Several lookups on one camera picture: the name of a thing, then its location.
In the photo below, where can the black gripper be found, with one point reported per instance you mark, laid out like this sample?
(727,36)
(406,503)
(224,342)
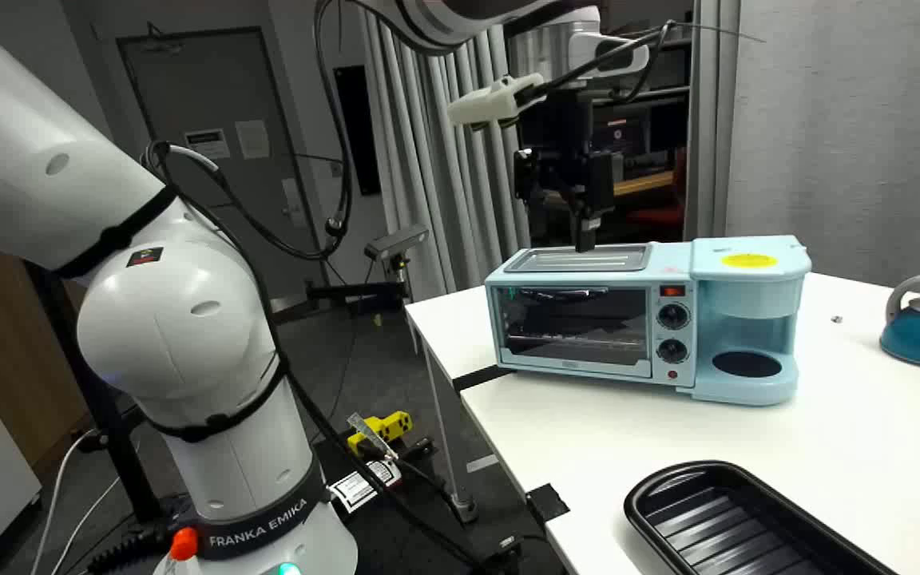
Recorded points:
(565,150)

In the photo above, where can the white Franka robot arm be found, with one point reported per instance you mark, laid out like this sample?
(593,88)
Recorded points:
(184,320)

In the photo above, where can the light blue toaster oven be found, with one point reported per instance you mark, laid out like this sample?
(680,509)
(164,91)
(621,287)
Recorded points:
(630,320)

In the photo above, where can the grey metal griddle tray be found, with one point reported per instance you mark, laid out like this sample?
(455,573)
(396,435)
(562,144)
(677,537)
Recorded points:
(576,260)

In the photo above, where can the grey curtain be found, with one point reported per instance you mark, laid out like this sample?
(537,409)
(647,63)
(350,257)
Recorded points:
(440,171)

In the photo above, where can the small dark table screw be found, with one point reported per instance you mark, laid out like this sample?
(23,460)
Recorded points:
(835,318)

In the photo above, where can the yellow clamp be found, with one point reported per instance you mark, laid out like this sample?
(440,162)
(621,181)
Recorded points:
(382,432)

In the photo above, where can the black ribbed plastic tray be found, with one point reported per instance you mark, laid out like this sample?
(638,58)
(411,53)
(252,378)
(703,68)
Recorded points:
(727,528)

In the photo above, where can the grey door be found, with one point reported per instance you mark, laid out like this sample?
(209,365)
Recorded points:
(215,140)

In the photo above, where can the orange capped white bottle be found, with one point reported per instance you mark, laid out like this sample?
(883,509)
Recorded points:
(179,552)

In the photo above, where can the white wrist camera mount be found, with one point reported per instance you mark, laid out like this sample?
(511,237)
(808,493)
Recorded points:
(494,102)

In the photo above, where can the camera on tripod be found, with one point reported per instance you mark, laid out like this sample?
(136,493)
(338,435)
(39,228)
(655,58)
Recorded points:
(396,243)

